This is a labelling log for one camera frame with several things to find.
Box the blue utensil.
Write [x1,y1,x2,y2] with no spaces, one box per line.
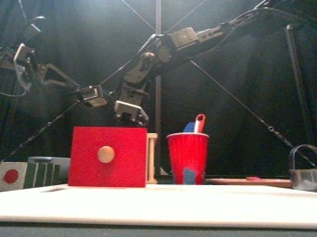
[182,121,196,134]

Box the vertical metal frame pole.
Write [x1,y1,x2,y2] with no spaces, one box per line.
[155,0,163,178]

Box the green and white striped block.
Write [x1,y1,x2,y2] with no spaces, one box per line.
[23,162,61,189]

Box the white plastic cutting board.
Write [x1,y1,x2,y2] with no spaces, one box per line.
[0,183,317,231]

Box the flat wooden board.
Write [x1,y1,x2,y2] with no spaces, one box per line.
[204,177,294,189]

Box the red box with wooden knob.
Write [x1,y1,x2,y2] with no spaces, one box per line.
[67,125,148,189]

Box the dark slanted frame post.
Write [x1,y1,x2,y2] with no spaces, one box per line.
[285,23,315,146]

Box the light wooden frame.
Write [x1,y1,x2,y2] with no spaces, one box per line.
[146,132,159,185]

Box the metal pot with black handle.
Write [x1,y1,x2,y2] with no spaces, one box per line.
[287,143,317,193]

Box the thin diagonal brace rod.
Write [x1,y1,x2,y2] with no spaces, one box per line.
[0,0,208,163]
[120,0,317,169]

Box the white block with red dot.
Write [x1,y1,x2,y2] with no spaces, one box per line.
[0,161,28,193]

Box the red utensil handle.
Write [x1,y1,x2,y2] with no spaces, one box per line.
[192,113,207,134]

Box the red plastic cup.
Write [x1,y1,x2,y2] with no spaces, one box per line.
[164,131,210,186]

